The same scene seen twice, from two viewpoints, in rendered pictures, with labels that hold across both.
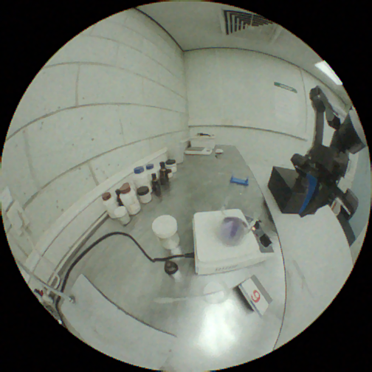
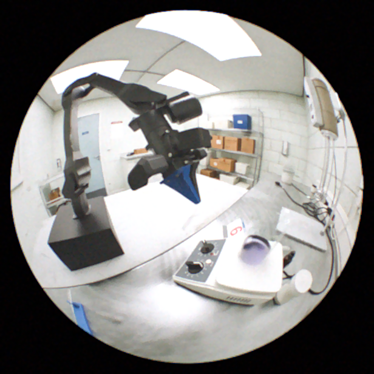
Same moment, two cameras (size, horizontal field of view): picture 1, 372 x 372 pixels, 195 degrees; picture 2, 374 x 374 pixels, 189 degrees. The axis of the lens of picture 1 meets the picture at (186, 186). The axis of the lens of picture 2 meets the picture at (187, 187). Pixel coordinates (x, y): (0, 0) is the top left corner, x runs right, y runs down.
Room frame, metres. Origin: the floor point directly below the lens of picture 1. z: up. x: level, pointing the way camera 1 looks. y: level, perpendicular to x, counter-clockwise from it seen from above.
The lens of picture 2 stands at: (0.25, -0.14, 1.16)
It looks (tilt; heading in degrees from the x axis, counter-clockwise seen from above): 23 degrees down; 208
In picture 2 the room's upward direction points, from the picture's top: straight up
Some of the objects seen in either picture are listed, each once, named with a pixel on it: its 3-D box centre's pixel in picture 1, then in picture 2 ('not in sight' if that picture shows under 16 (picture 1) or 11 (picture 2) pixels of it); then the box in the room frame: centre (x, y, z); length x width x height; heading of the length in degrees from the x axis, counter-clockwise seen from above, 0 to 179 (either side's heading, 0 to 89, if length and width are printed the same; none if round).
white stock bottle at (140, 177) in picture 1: (142, 180); not in sight; (0.43, 0.20, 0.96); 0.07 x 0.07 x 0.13
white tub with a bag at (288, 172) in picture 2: not in sight; (288, 170); (-0.79, 0.31, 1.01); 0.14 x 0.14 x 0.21
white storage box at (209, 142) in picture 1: (204, 141); not in sight; (1.42, -0.28, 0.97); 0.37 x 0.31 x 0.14; 161
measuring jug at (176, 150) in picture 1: (177, 152); not in sight; (0.86, 0.05, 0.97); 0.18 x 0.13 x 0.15; 140
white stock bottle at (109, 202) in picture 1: (111, 204); not in sight; (0.28, 0.29, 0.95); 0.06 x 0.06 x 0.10
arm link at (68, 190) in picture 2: not in sight; (76, 182); (0.22, -0.49, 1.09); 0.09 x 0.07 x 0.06; 40
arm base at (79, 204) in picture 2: (305, 176); (79, 203); (0.23, -0.49, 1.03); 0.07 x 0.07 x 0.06; 71
